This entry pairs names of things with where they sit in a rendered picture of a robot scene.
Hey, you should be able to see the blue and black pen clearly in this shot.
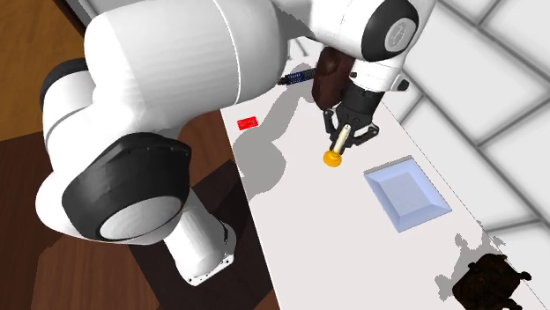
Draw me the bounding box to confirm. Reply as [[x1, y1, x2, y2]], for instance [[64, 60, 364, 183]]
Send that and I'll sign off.
[[278, 68, 318, 86]]

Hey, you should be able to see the dark brown figure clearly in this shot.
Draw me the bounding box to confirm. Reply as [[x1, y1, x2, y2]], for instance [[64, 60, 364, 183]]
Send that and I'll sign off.
[[451, 252, 533, 310]]

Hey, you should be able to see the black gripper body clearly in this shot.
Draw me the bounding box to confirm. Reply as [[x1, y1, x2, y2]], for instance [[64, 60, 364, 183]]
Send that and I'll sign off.
[[335, 80, 386, 129]]

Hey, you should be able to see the cream handle with orange ball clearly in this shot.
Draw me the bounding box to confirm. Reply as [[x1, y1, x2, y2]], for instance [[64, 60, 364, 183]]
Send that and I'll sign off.
[[323, 124, 353, 168]]

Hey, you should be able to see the small red card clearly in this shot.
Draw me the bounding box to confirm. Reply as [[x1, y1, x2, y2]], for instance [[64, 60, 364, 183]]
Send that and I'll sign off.
[[236, 115, 260, 131]]

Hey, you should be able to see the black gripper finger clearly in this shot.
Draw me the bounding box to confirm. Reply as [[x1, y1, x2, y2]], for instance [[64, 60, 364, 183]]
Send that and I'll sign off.
[[346, 122, 381, 150], [322, 107, 346, 148]]

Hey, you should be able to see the pale blue square plate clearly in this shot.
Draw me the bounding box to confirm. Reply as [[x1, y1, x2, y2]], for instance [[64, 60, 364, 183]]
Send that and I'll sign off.
[[363, 156, 454, 234]]

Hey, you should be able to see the dark brown rounded object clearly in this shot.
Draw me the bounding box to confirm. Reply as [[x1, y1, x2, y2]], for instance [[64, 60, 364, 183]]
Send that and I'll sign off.
[[310, 46, 356, 114]]

